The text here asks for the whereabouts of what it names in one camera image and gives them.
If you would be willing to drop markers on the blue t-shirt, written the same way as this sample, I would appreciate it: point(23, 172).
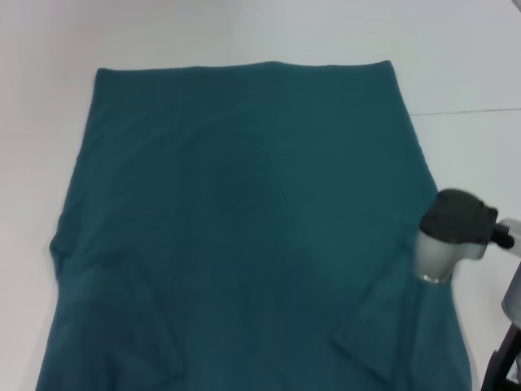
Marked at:
point(228, 228)

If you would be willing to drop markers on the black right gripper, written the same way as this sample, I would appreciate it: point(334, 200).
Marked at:
point(506, 362)

